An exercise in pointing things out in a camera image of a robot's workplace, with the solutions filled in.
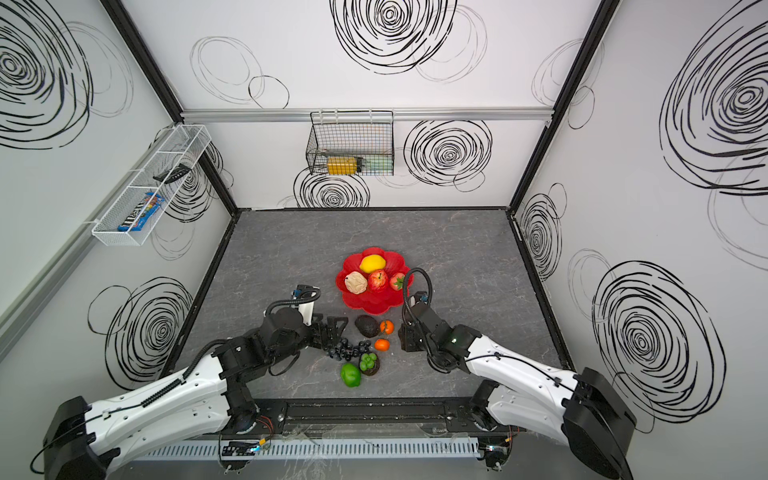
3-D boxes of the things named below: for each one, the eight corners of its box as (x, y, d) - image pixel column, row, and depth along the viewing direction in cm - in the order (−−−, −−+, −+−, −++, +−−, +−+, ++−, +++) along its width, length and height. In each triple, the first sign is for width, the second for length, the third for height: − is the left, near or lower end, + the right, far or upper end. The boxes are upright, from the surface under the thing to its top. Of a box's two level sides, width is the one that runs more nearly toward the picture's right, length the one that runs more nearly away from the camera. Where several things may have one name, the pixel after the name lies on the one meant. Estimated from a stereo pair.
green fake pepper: (340, 387, 80) (338, 384, 77) (342, 366, 83) (341, 362, 80) (360, 387, 80) (359, 384, 77) (361, 366, 83) (360, 362, 81)
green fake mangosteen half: (359, 376, 81) (358, 371, 77) (360, 358, 84) (359, 352, 80) (380, 376, 81) (379, 371, 77) (380, 358, 84) (380, 352, 80)
